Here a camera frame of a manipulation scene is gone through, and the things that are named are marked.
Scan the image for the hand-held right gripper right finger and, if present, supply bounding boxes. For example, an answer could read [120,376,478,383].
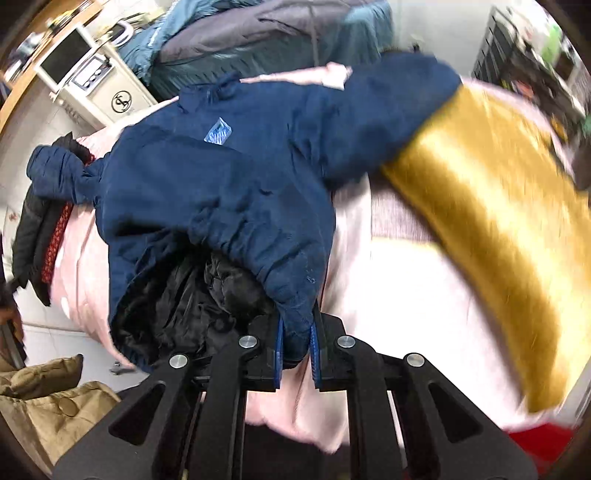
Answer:
[310,308,539,480]

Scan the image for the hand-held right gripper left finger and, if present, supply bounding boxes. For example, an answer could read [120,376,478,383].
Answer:
[52,314,284,480]

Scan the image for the navy blue jacket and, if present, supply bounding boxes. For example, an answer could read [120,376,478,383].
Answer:
[26,52,464,374]

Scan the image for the pink polka dot blanket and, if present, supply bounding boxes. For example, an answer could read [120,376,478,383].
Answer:
[48,62,578,453]

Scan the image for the grey knit blanket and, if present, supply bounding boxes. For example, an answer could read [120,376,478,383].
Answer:
[369,182,439,243]

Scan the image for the mustard yellow cloth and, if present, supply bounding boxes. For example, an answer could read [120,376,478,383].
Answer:
[381,85,591,414]

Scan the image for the khaki jacket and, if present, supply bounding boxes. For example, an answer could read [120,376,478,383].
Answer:
[0,353,123,478]

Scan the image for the red mat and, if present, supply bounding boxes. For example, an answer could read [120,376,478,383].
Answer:
[503,422,578,480]

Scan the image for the black jacket with red lining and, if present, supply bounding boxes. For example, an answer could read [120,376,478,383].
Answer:
[11,131,95,308]

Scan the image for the white appliance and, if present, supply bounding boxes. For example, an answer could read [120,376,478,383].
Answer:
[34,23,158,132]

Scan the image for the grey duvet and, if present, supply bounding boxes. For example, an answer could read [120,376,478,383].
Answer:
[159,0,384,65]

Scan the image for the bed with blue bedding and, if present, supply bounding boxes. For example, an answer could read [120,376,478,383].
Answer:
[117,0,393,100]

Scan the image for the black metal rack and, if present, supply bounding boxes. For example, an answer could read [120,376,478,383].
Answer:
[471,4,591,139]

